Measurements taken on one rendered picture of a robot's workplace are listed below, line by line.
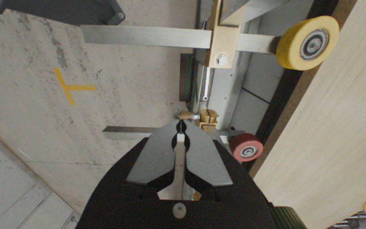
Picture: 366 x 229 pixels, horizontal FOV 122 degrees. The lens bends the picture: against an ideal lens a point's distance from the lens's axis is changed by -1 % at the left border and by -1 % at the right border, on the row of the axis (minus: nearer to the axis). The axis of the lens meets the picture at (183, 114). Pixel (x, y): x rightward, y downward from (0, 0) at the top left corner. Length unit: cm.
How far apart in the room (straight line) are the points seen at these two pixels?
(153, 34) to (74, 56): 127
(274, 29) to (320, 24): 21
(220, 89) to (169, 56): 70
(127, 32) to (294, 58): 31
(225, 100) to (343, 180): 53
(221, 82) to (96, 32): 44
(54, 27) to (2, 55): 65
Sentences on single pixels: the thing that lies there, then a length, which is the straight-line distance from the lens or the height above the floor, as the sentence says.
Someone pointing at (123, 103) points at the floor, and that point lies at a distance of 138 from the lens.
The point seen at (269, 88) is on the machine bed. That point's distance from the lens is 44.
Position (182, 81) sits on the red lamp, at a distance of 42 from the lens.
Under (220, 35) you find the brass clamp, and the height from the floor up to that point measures 87.
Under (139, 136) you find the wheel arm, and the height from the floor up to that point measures 86.
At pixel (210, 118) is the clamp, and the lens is 29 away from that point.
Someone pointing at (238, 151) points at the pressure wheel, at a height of 91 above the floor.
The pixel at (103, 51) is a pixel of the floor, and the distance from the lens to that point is 132.
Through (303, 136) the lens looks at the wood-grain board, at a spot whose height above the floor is 90.
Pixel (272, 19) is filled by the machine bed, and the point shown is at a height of 68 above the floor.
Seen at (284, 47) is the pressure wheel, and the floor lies 89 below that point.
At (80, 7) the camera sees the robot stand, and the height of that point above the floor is 32.
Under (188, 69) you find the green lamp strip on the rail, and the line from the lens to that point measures 41.
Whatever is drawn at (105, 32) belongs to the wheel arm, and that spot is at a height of 86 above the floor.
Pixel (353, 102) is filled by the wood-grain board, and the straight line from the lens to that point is 45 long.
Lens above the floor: 111
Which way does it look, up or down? 61 degrees down
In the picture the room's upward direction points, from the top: 179 degrees clockwise
